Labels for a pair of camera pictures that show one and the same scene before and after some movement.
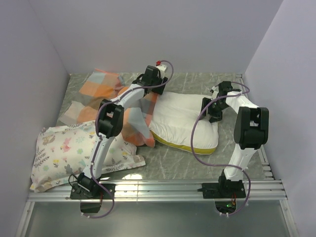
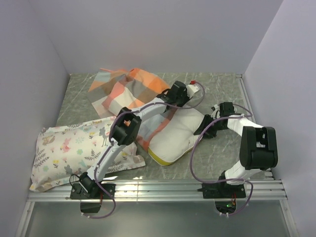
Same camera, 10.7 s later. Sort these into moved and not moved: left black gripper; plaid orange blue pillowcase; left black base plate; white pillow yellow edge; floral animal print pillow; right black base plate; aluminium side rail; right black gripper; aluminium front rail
Moved: left black gripper; white pillow yellow edge; right black gripper; plaid orange blue pillowcase
Not moved: aluminium front rail; aluminium side rail; floral animal print pillow; left black base plate; right black base plate
